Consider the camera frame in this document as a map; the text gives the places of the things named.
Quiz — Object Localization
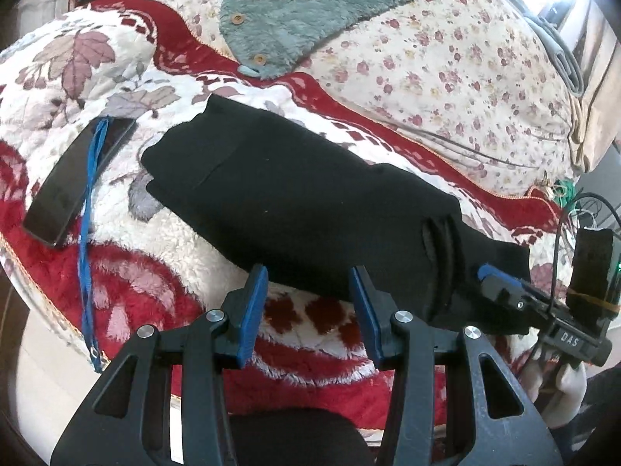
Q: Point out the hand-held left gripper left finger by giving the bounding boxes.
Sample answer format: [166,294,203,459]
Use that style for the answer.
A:
[50,264,270,466]

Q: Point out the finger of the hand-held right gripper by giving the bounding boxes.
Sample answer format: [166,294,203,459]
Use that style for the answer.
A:
[478,263,554,323]

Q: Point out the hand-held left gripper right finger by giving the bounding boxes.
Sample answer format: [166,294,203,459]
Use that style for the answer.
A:
[349,266,566,466]

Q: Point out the black pants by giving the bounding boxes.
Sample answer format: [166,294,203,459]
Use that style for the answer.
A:
[141,94,532,336]

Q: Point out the person's right hand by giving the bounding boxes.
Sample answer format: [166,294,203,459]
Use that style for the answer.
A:
[521,349,589,430]

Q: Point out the green cloth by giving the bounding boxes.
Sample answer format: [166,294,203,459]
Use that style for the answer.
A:
[553,179,576,205]

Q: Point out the red and white plush blanket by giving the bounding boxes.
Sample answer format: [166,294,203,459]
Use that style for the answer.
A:
[0,0,573,433]

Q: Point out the beige cloth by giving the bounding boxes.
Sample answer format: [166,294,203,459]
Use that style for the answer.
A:
[567,10,621,176]

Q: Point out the floral quilt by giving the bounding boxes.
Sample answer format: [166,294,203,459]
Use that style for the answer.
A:
[136,0,583,200]

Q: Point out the grey folded cloth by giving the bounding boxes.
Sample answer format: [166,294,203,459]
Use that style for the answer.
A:
[524,12,583,95]

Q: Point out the black phone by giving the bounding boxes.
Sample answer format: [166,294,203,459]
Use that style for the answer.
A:
[22,116,139,248]

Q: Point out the grey-green fleece garment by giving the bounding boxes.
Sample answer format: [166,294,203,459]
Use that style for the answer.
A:
[219,0,481,78]

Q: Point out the beige string tangle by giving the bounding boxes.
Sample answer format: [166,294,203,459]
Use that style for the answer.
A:
[534,175,559,201]

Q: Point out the blue lanyard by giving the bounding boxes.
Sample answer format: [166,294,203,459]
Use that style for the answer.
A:
[78,117,110,374]

